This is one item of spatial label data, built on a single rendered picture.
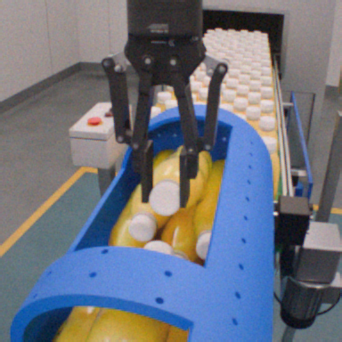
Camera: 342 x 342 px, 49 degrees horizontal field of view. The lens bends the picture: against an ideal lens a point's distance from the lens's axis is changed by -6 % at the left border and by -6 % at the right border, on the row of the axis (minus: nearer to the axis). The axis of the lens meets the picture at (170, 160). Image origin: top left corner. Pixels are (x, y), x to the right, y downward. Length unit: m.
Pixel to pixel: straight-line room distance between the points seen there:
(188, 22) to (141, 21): 0.04
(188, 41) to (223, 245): 0.21
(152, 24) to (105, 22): 5.09
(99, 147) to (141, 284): 0.65
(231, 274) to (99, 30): 5.23
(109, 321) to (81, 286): 0.04
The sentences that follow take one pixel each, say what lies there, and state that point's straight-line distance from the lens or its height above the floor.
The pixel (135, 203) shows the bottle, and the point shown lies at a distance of 0.61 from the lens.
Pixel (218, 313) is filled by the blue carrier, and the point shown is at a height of 1.21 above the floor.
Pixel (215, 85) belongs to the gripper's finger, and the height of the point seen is 1.36.
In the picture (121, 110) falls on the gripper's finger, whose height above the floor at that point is 1.33.
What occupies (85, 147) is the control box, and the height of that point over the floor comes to 1.06.
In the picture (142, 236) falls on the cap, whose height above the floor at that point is 1.10.
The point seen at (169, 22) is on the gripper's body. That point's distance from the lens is 0.37.
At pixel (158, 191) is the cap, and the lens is 0.47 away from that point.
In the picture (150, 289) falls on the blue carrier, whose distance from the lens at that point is 0.34.
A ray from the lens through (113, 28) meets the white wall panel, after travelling 5.42.
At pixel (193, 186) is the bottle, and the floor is 1.21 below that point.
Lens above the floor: 1.48
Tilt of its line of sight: 28 degrees down
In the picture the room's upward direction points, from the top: straight up
